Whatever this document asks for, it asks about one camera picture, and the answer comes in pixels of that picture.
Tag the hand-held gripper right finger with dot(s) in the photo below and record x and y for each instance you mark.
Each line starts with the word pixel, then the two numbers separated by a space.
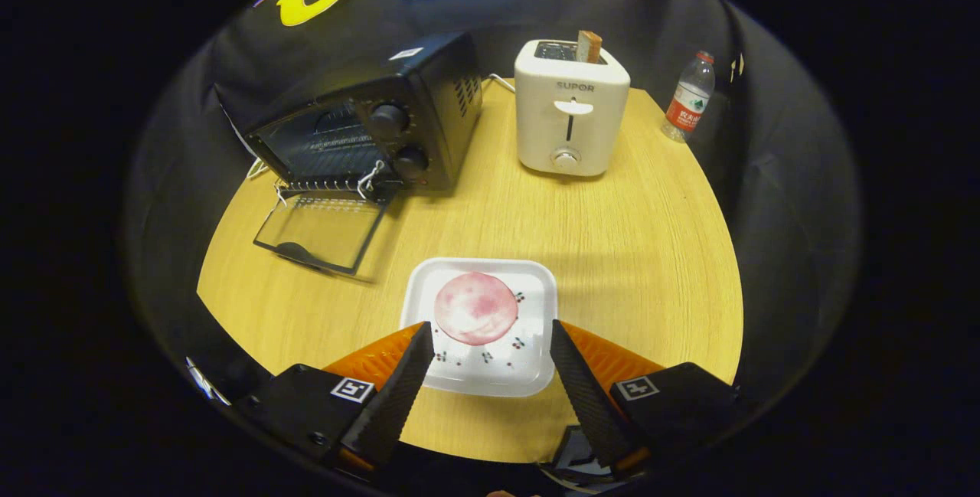
pixel 586 397

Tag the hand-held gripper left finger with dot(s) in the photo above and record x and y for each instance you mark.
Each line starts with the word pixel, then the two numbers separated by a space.
pixel 394 405

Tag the white square plate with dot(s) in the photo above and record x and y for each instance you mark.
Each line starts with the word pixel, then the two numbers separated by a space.
pixel 532 290

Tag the round pink food slice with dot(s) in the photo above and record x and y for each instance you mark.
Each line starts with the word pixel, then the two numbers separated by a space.
pixel 475 309

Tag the black toaster oven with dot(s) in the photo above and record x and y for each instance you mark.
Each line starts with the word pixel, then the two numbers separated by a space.
pixel 436 91

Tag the white pop-up toaster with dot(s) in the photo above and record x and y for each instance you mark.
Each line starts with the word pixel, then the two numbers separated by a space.
pixel 570 137

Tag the clear plastic water bottle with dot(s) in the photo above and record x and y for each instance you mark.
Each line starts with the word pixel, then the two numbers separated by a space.
pixel 687 106

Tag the brown bread slice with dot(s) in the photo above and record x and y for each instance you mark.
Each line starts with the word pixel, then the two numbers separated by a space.
pixel 589 47

